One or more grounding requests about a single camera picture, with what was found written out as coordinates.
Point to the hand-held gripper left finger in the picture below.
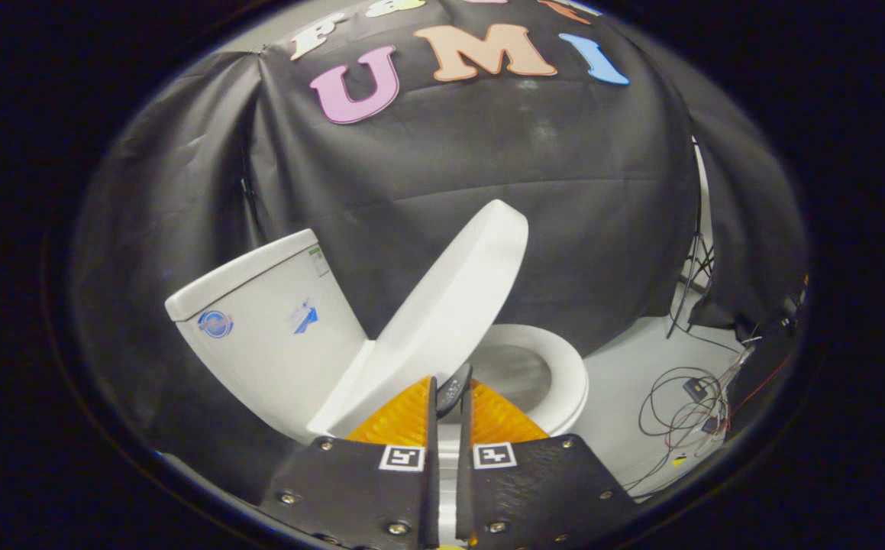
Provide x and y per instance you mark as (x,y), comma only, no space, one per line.
(350,489)

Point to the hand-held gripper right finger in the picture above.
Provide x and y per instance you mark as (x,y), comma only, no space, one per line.
(541,489)

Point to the black lid pull tab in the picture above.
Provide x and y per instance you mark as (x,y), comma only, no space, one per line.
(453,393)

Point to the white toilet lid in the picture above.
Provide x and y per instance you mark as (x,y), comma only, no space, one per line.
(450,305)

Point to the white ceramic toilet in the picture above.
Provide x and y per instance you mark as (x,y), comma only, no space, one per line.
(274,359)

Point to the white toilet tank cover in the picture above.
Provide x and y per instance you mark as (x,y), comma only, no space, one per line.
(243,271)

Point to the small black adapter box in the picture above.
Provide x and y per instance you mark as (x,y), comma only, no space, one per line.
(696,389)

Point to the black tripod stand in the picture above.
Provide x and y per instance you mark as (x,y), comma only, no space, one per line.
(696,252)

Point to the black backdrop cloth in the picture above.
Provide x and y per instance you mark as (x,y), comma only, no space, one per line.
(488,168)

